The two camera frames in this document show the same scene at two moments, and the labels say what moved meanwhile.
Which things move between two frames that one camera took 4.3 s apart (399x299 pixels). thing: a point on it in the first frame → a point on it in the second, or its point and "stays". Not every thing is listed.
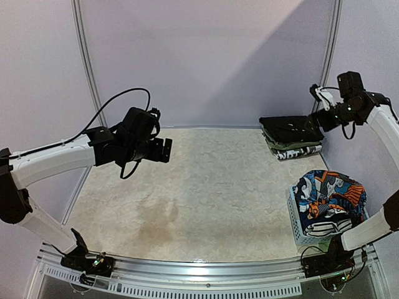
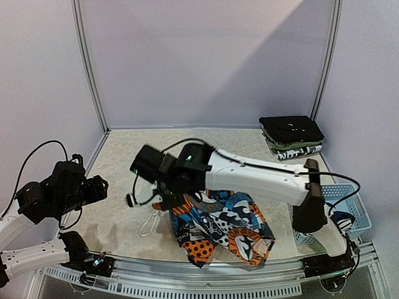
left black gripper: x=157 y=155 → x=96 y=191
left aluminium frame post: x=77 y=10 stays
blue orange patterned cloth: x=318 y=191 → x=227 y=218
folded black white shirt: x=282 y=154 stays
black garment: x=292 y=129 stays
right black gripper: x=313 y=118 → x=168 y=201
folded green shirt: x=292 y=145 stays
